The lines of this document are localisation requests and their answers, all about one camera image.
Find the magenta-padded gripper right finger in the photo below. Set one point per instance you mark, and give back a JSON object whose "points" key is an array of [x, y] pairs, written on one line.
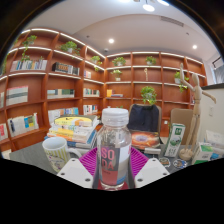
{"points": [[151, 171]]}

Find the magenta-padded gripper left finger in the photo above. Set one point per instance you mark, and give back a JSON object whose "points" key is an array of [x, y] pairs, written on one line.
{"points": [[73, 171]]}

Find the clear plastic drink bottle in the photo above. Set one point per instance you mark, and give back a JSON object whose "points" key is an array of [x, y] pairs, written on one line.
{"points": [[114, 146]]}

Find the small round badge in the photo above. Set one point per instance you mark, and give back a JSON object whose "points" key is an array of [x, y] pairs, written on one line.
{"points": [[165, 162], [180, 163]]}

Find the yellow striped cartoon mug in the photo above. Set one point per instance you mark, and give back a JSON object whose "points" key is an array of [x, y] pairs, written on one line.
{"points": [[56, 153]]}

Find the book stack with orange cover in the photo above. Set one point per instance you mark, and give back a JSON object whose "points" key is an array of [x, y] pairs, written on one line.
{"points": [[145, 139]]}

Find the tall green white carton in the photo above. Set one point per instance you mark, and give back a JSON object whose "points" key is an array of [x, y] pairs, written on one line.
{"points": [[175, 140]]}

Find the colourful book stack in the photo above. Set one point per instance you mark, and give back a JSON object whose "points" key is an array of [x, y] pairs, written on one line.
{"points": [[75, 128]]}

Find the small green white box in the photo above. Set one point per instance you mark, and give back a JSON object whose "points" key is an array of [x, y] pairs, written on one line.
{"points": [[201, 153]]}

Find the chair with dark jacket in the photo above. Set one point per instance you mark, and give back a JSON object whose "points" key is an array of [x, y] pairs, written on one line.
{"points": [[143, 118]]}

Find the tan chair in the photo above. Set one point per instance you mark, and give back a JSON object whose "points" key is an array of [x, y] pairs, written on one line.
{"points": [[181, 120]]}

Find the wooden artist mannequin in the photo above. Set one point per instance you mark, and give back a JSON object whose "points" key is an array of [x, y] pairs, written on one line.
{"points": [[196, 106]]}

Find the orange wooden shelf unit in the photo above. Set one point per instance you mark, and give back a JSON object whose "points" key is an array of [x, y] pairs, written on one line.
{"points": [[43, 80]]}

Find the grey curtain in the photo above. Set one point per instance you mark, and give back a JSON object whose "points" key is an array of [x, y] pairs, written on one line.
{"points": [[220, 75]]}

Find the round recessed ceiling light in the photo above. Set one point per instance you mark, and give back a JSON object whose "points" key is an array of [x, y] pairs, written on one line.
{"points": [[194, 47], [111, 40]]}

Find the branched ceiling lamp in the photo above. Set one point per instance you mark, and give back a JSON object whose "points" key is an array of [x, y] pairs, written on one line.
{"points": [[148, 7]]}

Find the white wall switch plate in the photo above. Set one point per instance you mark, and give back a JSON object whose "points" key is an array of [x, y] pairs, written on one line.
{"points": [[211, 111]]}

